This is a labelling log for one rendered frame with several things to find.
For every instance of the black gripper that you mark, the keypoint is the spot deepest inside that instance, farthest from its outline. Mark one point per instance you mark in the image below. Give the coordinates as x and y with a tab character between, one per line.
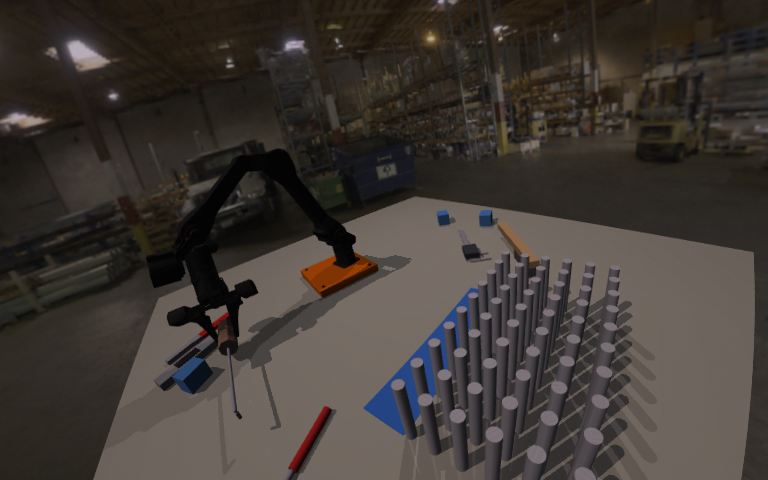
209	290

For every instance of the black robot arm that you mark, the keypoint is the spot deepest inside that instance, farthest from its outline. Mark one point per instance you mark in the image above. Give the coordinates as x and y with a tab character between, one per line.
167	267

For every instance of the blue flat strip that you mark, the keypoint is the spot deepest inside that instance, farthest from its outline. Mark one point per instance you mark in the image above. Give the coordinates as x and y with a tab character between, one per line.
383	405

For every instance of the red-handled screwdriver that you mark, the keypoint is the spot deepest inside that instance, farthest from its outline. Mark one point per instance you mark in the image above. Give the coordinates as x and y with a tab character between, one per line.
295	465

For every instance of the blue cube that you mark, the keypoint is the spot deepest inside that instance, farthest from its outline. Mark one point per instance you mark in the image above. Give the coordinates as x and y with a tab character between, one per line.
443	217
192	375
485	218

